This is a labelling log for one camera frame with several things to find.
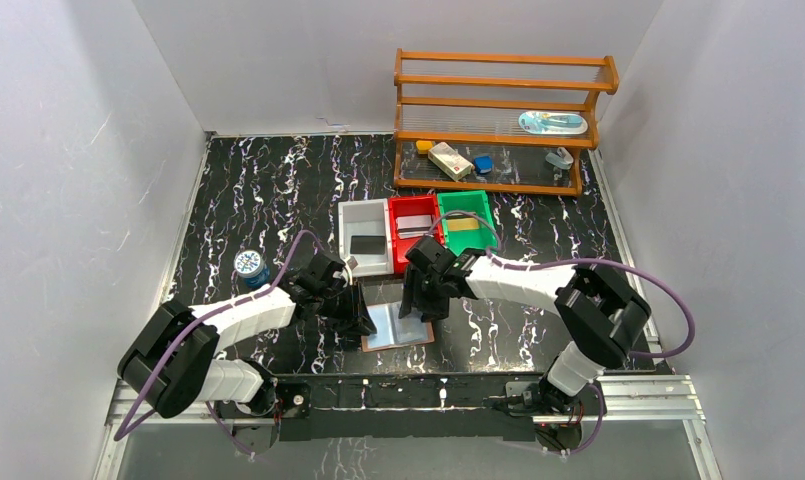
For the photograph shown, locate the black card in white bin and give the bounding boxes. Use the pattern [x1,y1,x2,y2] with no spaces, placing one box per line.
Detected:
[349,235,387,257]

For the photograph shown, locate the red plastic bin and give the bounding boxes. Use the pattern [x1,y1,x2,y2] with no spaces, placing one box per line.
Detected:
[388,194,440,275]

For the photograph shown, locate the wooden orange shelf rack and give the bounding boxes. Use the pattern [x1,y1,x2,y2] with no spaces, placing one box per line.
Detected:
[393,49,620,197]

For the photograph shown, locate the teal packaged tool on shelf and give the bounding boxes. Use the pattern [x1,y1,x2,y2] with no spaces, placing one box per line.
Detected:
[518,111,588,136]

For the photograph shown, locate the white plastic bin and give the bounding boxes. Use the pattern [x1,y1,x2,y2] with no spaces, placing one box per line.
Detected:
[337,199,393,277]

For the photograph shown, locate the small blue block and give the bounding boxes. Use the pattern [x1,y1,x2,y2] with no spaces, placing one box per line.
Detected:
[473,155,493,175]

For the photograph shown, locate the green plastic bin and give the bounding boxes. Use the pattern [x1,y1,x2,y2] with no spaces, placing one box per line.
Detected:
[437,190,496,255]

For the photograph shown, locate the blue patterned can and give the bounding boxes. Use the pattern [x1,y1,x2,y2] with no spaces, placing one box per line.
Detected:
[233,249,270,290]

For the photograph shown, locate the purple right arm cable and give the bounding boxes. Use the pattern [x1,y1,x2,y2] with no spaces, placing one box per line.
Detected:
[428,210,697,458]

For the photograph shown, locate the gold card in green bin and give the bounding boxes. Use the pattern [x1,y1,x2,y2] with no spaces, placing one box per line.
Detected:
[446,215,480,233]

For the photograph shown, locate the brown leather card holder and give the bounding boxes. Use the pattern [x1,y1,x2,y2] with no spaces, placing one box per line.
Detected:
[361,302,435,352]

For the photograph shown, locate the small yellow block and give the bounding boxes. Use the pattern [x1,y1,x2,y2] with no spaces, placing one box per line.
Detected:
[415,140,434,155]

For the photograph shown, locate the white cardboard box on shelf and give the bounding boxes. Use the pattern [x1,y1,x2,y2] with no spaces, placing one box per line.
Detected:
[427,142,474,182]

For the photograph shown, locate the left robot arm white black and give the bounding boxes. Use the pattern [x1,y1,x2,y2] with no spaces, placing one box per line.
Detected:
[117,251,376,418]

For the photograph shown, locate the white card in red bin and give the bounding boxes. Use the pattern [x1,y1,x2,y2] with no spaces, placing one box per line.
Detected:
[395,215,433,239]

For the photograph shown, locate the black metal base frame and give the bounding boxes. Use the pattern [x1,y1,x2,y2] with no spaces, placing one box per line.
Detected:
[213,372,608,456]

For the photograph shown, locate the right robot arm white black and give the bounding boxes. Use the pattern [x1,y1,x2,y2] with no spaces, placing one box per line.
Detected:
[400,236,651,414]

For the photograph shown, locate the light blue tape dispenser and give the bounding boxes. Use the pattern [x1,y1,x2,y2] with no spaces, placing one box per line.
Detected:
[545,147,574,170]

